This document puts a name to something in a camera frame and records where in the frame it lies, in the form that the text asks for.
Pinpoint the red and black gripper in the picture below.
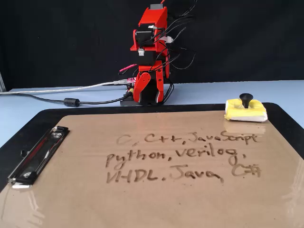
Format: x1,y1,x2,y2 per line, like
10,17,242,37
133,51,171,104

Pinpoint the yellow sponge with black knob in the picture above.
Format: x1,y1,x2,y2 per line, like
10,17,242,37
224,93,268,123

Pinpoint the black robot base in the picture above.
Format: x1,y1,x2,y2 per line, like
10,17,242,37
120,82,174,107

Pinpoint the robot controller circuit board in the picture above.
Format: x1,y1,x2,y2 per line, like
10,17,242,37
123,77,139,96

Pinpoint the black backdrop cloth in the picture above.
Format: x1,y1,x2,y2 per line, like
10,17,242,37
0,0,304,92

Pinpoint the brown clipboard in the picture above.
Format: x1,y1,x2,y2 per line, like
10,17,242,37
0,109,304,228

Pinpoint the silver metal clipboard clip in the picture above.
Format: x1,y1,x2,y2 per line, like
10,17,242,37
6,125,70,190

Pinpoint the black arm wire bundle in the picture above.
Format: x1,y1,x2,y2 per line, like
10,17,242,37
140,0,198,103

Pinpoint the red wire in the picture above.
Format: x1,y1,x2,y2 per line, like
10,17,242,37
119,63,138,73

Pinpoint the black power cable with ferrite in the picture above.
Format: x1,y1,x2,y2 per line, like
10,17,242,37
14,92,134,108

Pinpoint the silver USB cable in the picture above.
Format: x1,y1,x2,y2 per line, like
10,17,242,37
0,79,130,96

